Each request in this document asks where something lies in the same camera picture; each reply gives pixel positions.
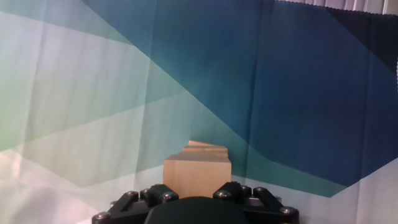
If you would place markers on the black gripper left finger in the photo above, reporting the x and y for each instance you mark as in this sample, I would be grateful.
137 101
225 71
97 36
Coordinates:
130 207

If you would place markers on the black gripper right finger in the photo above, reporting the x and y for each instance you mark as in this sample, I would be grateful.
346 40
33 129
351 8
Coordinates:
267 207

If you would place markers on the blue green white tablecloth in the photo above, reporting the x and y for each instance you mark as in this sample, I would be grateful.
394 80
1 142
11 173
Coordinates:
93 93

